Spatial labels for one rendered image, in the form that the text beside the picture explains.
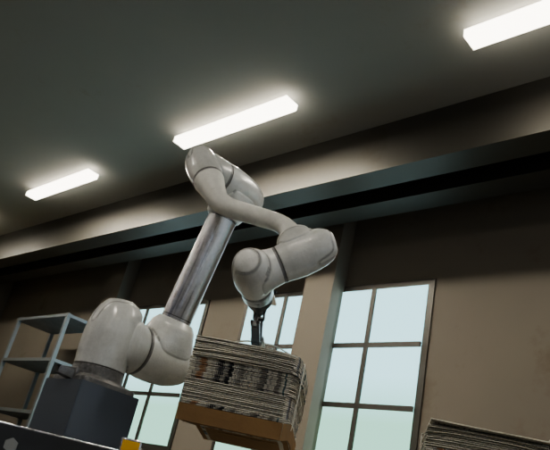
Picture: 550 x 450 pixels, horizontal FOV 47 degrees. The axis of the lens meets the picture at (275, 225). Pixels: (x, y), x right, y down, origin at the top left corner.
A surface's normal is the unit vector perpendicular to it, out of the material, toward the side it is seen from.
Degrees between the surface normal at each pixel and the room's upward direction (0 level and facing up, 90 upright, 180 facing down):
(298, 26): 180
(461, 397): 90
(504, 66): 180
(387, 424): 90
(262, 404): 98
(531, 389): 90
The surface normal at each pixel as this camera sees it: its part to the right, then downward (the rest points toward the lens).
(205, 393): -0.15, -0.32
